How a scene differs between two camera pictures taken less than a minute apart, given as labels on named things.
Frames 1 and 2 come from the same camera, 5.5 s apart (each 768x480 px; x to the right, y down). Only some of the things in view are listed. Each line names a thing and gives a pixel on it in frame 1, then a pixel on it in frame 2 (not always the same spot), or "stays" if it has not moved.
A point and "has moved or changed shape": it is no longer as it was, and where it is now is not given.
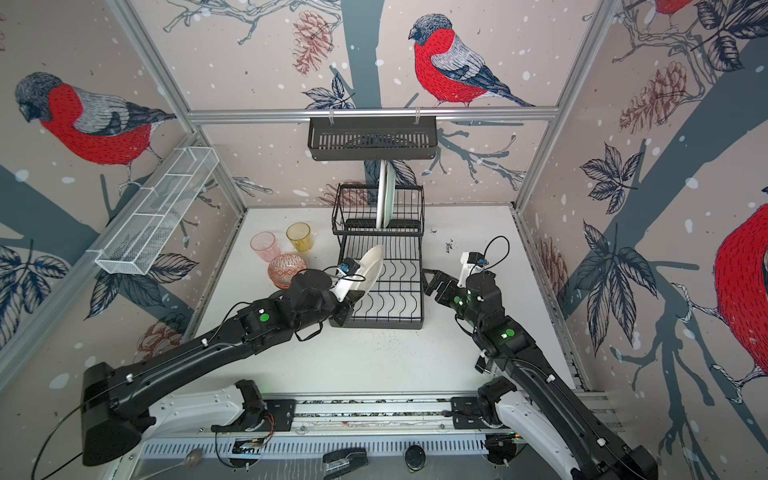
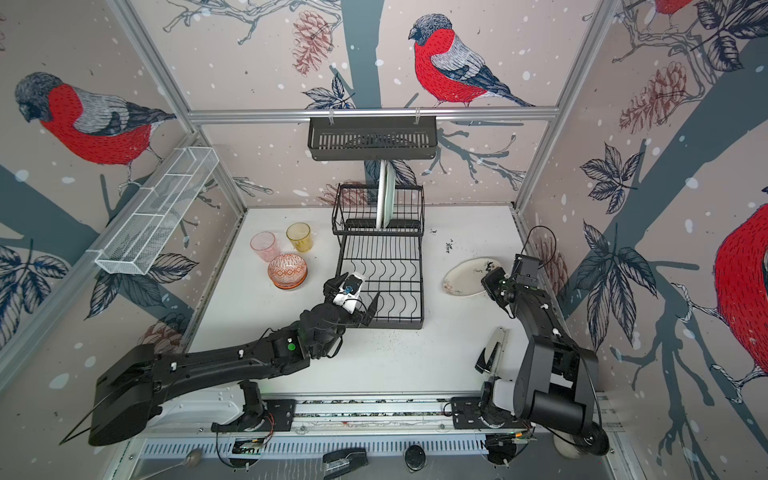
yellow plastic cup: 300,235 stays
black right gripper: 438,284 → 490,280
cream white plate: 370,266 has moved or changed shape
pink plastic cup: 264,245 stays
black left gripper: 351,299 → 360,316
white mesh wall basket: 150,220 stays
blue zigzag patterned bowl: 283,267 stays
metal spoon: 193,459 stays
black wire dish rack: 391,216 stays
